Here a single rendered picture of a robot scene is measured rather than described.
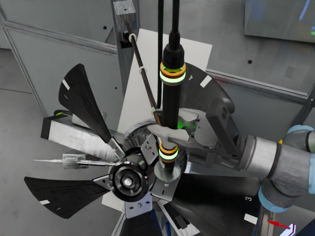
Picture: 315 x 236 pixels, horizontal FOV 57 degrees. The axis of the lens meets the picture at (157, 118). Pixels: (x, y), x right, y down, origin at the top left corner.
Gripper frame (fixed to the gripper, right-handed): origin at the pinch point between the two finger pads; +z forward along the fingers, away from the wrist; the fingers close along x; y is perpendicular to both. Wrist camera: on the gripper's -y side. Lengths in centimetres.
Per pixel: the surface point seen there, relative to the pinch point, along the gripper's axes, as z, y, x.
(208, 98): -8.1, 6.2, 15.7
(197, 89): -4.3, 6.9, 18.1
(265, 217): -38, 60, 16
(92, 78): 69, 75, 70
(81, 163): 27.2, 37.9, 0.6
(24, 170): 116, 149, 28
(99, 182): 16.2, 32.2, -5.4
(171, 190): -5.2, 28.6, -1.6
